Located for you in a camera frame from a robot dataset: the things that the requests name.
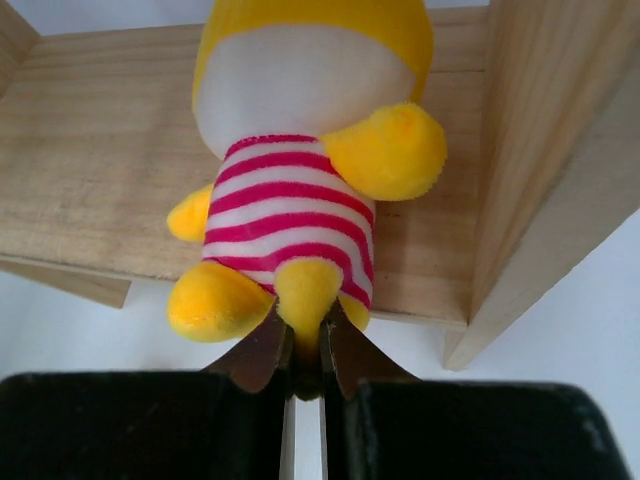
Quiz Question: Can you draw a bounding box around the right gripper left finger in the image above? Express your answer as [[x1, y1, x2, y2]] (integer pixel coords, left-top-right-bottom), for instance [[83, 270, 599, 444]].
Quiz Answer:
[[202, 304, 294, 394]]

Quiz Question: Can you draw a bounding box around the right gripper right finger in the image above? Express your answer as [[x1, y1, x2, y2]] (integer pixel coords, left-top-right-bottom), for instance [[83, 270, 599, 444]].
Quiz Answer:
[[319, 300, 419, 400]]

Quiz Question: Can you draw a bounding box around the wooden two-tier shelf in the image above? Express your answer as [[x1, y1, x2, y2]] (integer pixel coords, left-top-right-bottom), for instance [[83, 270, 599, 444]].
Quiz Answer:
[[1, 1, 639, 370]]

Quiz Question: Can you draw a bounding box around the yellow striped plush top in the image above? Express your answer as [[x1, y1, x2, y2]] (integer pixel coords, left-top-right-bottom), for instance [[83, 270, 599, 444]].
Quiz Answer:
[[167, 1, 447, 353]]

